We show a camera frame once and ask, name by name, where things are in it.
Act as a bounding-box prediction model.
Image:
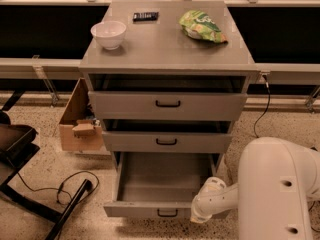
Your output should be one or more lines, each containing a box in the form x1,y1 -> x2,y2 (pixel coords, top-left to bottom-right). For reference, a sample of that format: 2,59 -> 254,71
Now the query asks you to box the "white bowl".
91,20 -> 127,50

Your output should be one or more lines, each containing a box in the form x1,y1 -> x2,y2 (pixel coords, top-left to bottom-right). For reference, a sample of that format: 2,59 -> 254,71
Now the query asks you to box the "green chip bag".
179,10 -> 227,44

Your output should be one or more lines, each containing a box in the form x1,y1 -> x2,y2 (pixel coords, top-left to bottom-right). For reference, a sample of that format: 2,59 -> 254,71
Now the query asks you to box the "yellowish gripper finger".
190,216 -> 208,224

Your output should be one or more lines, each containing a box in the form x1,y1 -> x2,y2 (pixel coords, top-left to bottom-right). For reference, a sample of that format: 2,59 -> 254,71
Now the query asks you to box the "black candy bar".
133,12 -> 159,22

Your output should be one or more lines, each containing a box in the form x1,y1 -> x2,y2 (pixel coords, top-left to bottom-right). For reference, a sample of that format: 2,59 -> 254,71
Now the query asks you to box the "grey middle drawer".
103,119 -> 232,153

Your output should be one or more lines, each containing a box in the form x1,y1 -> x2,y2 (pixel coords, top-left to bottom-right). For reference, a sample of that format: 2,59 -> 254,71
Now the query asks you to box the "black cable on floor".
16,170 -> 100,207

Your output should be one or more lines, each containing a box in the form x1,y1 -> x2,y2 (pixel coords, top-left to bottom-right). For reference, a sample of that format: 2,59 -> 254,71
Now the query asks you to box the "grey drawer cabinet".
79,0 -> 260,172

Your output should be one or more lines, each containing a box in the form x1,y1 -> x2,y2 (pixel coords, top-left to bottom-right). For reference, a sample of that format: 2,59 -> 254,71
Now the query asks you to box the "cardboard box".
59,78 -> 103,152

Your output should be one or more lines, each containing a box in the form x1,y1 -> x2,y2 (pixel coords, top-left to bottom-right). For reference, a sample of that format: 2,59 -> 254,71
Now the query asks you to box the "grey top drawer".
88,91 -> 247,121

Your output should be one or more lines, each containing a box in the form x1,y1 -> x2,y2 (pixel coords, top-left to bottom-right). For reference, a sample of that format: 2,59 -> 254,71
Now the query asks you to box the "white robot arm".
191,137 -> 320,240

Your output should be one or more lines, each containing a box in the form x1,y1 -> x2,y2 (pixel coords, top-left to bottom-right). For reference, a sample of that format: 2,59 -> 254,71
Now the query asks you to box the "grey bottom drawer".
104,152 -> 219,219

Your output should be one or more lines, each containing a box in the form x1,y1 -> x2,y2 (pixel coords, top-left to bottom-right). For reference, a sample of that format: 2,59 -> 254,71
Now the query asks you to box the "grey drawer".
103,119 -> 232,153
104,152 -> 219,219
88,91 -> 247,121

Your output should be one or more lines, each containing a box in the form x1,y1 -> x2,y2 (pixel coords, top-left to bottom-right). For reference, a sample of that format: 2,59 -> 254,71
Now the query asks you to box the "black cart frame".
0,91 -> 93,240

